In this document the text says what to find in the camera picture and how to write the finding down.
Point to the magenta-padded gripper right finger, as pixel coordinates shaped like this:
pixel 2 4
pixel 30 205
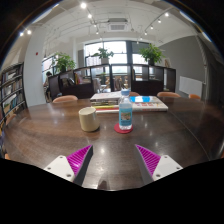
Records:
pixel 166 166

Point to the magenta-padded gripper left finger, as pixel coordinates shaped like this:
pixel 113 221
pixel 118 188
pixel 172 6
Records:
pixel 60 166

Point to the clear blue-capped water bottle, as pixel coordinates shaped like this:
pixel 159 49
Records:
pixel 125 113

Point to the cream ceramic cup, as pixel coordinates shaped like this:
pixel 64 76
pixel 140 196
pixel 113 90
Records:
pixel 88 120

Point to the flat round red coaster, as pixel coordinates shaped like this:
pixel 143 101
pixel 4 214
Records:
pixel 116 130

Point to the group of orange chairs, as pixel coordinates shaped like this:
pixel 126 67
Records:
pixel 65 99

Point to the low dark shelf unit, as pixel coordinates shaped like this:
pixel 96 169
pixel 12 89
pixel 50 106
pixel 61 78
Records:
pixel 76 90

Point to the person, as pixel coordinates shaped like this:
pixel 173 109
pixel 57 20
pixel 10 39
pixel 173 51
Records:
pixel 46 85

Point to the white board panel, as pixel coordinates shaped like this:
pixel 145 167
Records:
pixel 190 86

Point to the bushy potted green plant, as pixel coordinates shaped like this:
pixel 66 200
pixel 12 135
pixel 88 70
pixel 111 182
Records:
pixel 64 62

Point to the wide potted green plant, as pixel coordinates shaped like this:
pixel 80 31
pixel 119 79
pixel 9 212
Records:
pixel 151 53

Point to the small potted green plant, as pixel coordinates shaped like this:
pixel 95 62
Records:
pixel 103 54

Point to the ceiling air conditioner unit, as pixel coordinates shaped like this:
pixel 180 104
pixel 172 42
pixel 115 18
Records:
pixel 117 26

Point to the group of ceiling lights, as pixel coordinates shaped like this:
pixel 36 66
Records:
pixel 83 5

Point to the tall wall bookshelf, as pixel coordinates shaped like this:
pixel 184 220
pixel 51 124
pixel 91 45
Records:
pixel 11 93

